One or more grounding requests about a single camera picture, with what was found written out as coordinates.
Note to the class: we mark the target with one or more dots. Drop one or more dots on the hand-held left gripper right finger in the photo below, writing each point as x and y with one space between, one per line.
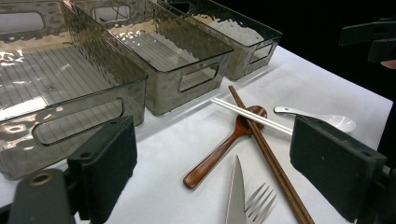
336 161

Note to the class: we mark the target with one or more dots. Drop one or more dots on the white ceramic spoon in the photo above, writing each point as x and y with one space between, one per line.
339 121

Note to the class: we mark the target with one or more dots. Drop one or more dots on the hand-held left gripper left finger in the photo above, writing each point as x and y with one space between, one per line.
106 161

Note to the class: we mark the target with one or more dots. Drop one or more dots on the steel fork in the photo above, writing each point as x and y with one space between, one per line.
258 205

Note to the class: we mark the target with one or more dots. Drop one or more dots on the steel table knife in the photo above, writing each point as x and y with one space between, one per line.
236 193

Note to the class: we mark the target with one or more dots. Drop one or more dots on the white chopstick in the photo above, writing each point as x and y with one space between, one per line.
236 111
236 108

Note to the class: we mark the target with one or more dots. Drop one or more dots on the smoky transparent plastic bin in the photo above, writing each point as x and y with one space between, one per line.
236 31
62 71
162 46

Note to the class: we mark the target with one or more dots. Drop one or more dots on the brown wooden chopstick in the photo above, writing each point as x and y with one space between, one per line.
276 171
282 169

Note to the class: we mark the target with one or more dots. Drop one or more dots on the brown wooden spoon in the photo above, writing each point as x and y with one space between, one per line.
218 152

